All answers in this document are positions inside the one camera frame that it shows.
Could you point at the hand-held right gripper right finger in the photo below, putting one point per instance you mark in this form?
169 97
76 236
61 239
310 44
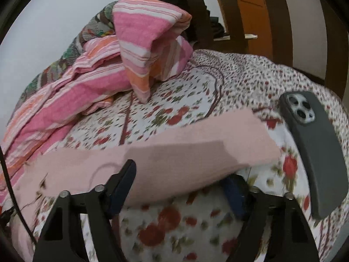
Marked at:
236 197

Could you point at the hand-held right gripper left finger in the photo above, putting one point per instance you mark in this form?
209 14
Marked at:
123 187

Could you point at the pink knit garment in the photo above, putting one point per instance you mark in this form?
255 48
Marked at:
190 147

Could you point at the phone in grey case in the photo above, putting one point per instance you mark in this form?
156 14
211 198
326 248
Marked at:
313 155

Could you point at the pink orange striped quilt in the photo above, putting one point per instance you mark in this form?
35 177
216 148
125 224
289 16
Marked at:
81 92

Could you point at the red floral bed sheet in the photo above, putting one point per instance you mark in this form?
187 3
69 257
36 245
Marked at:
190 92

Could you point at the orange wooden door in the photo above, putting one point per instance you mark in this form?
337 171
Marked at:
245 11

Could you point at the dark wooden bed frame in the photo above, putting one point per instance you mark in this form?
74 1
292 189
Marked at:
334 46

